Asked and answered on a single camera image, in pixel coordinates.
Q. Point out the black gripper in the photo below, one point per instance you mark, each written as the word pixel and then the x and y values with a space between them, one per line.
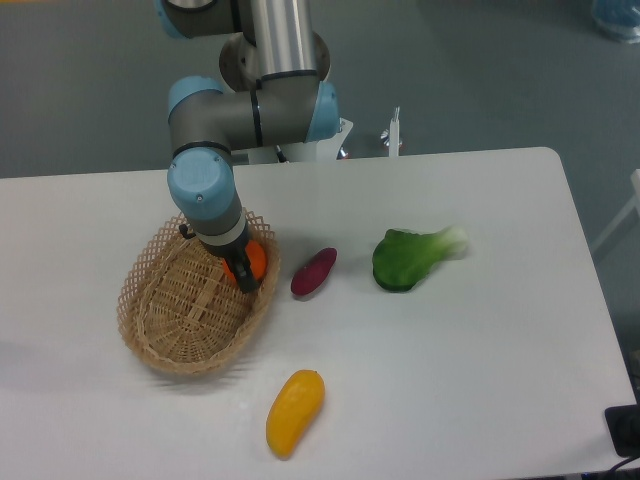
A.
pixel 236 257

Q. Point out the orange fruit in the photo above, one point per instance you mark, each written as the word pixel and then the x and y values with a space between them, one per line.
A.
pixel 259 259

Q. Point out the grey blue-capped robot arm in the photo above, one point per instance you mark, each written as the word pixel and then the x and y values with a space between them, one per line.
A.
pixel 289 103

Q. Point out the woven wicker basket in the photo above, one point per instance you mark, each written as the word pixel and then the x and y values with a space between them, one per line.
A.
pixel 177 310

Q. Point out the purple sweet potato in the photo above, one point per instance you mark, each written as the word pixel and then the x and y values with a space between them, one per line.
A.
pixel 312 275

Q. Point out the yellow mango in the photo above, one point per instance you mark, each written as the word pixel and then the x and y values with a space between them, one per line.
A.
pixel 294 409

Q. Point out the green bok choy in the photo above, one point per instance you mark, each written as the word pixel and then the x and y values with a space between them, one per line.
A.
pixel 403 259

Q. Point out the black device at table edge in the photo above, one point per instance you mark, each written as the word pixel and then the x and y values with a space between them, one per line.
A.
pixel 623 426

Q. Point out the blue bag in corner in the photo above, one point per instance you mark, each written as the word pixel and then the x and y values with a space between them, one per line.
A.
pixel 618 19

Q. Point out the white frame at right edge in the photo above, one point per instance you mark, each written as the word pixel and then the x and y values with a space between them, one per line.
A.
pixel 619 226

